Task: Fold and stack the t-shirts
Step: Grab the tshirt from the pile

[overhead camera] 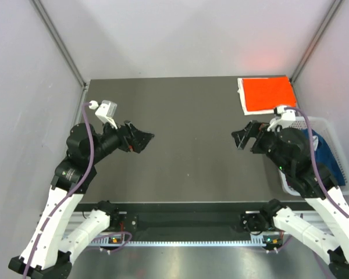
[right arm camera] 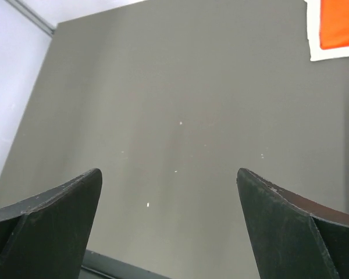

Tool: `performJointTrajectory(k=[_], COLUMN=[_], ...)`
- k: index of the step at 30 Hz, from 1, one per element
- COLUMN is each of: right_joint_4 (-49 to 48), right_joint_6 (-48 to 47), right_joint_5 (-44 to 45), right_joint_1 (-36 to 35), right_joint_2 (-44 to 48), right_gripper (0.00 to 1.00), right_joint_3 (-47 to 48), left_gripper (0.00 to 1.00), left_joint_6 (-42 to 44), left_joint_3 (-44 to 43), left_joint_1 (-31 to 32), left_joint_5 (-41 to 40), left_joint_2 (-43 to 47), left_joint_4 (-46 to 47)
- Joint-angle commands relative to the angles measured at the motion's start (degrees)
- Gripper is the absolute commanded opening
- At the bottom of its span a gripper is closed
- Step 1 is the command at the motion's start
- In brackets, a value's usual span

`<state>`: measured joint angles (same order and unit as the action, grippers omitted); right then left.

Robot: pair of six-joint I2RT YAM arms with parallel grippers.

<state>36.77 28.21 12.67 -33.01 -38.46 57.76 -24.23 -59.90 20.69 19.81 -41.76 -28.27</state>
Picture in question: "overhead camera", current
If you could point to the grey slotted cable duct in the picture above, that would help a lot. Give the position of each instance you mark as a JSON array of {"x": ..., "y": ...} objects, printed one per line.
[{"x": 253, "y": 241}]

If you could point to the blue t shirt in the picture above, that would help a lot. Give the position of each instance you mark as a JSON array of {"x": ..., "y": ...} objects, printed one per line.
[{"x": 324, "y": 156}]

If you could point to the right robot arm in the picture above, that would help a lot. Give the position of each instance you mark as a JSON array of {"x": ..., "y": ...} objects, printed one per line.
[{"x": 289, "y": 149}]

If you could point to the folded orange t shirt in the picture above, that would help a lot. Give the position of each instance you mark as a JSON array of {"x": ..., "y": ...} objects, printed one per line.
[{"x": 269, "y": 94}]

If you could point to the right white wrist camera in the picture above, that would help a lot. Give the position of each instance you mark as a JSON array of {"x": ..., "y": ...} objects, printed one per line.
[{"x": 284, "y": 117}]

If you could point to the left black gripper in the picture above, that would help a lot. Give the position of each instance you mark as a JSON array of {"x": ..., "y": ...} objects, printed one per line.
[{"x": 131, "y": 138}]

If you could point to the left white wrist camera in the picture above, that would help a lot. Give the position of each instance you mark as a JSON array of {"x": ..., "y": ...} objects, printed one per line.
[{"x": 104, "y": 111}]

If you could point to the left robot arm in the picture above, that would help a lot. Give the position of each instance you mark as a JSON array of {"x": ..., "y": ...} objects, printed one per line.
[{"x": 50, "y": 253}]

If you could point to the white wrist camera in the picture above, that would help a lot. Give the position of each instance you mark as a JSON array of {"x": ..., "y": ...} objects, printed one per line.
[
  {"x": 104, "y": 111},
  {"x": 284, "y": 117}
]

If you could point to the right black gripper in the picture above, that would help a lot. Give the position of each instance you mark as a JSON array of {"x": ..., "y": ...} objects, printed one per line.
[{"x": 253, "y": 128}]

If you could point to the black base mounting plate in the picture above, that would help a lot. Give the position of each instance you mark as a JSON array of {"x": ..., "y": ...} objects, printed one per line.
[{"x": 250, "y": 222}]

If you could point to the white plastic basket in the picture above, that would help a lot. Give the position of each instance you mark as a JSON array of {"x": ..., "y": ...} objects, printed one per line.
[{"x": 322, "y": 127}]

